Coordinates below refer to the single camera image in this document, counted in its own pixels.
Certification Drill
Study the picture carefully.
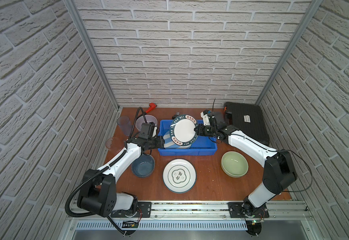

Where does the right robot arm base plate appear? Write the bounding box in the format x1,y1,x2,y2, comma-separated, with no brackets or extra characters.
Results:
228,202,270,219

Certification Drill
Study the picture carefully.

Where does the green rim lettered plate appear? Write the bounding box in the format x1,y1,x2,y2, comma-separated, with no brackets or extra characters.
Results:
169,115,198,147

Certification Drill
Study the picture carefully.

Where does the dark blue ceramic bowl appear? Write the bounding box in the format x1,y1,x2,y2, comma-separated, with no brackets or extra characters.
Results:
131,155,155,178

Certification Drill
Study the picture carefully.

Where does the light green ceramic bowl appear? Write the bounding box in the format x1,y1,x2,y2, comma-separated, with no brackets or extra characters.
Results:
221,151,249,178

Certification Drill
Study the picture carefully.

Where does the black plastic tool case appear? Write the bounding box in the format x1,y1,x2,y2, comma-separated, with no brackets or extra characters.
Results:
224,102,270,146

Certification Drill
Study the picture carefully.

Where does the white plate green clover motif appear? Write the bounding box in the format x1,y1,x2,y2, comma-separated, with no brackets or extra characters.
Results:
162,159,197,194

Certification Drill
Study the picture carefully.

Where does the aluminium mounting rail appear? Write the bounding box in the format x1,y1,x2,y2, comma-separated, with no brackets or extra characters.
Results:
67,200,310,223

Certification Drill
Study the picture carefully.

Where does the red black hand tool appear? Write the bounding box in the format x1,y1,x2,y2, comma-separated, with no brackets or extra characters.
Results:
145,103,157,114

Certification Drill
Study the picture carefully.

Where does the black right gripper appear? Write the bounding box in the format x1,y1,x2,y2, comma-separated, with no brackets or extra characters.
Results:
194,123,218,138

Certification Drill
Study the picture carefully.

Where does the frosted tall plastic tumbler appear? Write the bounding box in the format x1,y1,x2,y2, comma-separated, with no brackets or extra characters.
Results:
117,116,132,136

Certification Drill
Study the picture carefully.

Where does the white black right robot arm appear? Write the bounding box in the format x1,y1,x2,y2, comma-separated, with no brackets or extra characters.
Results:
195,124,298,210

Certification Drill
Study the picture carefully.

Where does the small grey black device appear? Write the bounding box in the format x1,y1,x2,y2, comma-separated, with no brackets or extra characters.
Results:
172,112,180,120

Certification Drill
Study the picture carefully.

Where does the clear glass cup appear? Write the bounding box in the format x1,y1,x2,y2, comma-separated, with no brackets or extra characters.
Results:
105,137,124,151

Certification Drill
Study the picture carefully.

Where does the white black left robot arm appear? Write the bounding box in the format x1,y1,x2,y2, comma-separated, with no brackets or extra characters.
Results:
72,136,164,218

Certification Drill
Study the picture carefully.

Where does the blue plastic bin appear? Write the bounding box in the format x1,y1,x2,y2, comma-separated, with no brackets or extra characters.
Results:
158,120,218,156

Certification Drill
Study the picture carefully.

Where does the lilac ceramic bowl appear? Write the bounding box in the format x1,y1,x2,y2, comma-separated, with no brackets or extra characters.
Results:
135,115,158,131

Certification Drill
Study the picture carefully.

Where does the left robot arm base plate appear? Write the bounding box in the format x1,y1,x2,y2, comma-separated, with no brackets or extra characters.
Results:
110,201,152,218

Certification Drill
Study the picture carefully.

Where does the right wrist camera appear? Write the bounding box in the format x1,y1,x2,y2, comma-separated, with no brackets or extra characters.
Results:
201,110,226,126

